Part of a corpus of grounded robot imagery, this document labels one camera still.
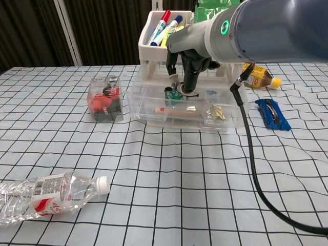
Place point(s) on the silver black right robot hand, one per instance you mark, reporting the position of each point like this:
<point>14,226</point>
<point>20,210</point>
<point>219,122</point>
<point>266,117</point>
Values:
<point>189,41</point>

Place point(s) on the green toy tank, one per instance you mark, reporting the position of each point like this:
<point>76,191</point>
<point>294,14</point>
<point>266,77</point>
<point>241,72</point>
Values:
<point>173,96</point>

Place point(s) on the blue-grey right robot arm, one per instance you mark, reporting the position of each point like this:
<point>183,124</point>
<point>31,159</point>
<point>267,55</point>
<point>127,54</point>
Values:
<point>269,30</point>

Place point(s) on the white drawer organizer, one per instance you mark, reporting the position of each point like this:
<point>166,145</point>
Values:
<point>151,52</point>

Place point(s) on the clear bottom drawer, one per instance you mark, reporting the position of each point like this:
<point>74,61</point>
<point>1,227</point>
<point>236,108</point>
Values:
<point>184,128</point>

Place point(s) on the red packaged item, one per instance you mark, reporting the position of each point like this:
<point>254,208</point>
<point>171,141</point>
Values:
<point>105,102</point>

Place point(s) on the yellow cartoon snack packet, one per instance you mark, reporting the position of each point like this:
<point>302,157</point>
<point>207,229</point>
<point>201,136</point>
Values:
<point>170,33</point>

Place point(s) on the blue cap whiteboard marker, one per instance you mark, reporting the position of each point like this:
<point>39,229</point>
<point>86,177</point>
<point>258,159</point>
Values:
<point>167,32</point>

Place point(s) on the red cap whiteboard marker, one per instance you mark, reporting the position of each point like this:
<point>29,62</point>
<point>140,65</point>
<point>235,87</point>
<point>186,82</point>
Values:
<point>159,29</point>

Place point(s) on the green tea packet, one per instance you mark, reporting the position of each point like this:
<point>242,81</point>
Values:
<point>205,11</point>

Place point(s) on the wooden pen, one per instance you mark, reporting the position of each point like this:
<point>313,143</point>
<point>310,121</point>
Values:
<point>179,112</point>

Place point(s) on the gold paper plane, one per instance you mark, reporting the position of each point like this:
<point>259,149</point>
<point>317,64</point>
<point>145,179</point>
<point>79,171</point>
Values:
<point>216,112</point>

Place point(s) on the yellow label tea bottle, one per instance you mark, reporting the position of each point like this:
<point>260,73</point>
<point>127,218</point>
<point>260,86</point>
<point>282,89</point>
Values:
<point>258,78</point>

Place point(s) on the black folding screen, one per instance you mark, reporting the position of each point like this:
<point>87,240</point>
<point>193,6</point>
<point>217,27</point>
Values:
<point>102,33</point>

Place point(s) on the blue snack packet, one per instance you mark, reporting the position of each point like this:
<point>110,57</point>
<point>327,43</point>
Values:
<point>274,115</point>

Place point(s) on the blue checked tablecloth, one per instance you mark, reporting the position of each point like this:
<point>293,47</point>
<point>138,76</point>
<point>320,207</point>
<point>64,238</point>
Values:
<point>179,179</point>

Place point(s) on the clear plastic water bottle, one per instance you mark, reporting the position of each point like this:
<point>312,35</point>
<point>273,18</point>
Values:
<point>59,194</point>

